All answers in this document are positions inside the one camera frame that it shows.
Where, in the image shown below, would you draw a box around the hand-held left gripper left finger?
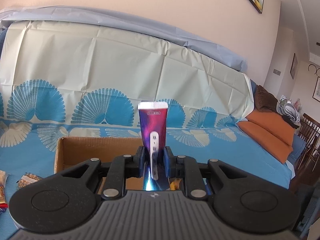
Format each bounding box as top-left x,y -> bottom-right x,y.
54,146 -> 146,205

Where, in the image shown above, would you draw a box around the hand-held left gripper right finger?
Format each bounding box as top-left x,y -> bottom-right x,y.
162,147 -> 253,205

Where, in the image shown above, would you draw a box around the purple snack packet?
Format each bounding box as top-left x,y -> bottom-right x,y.
137,102 -> 170,192

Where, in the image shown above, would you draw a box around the cardboard box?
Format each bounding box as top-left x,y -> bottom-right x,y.
54,136 -> 213,196

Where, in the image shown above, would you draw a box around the clear bag of cookies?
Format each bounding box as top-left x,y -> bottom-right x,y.
16,172 -> 43,190

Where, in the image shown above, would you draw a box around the orange cushion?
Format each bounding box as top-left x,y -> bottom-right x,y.
236,121 -> 293,165
246,110 -> 295,146

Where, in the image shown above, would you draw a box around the cream and blue printed blanket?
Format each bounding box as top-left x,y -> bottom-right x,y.
0,20 -> 297,240

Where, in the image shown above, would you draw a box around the brown blanket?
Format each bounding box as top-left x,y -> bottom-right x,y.
254,84 -> 280,115

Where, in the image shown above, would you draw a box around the grey clothes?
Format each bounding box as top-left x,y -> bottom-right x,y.
276,102 -> 302,130

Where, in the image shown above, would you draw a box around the light blue sheet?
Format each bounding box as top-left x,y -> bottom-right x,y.
0,6 -> 248,72

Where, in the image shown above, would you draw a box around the pale rice bar clear wrapper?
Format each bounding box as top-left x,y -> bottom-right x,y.
0,170 -> 9,204

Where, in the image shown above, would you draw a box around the wooden chair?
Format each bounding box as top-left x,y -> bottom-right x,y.
296,113 -> 320,171

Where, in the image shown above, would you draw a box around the small dark framed picture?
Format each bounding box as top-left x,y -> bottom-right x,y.
290,53 -> 298,80

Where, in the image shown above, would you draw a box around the light framed picture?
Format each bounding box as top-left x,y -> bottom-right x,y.
314,76 -> 320,103

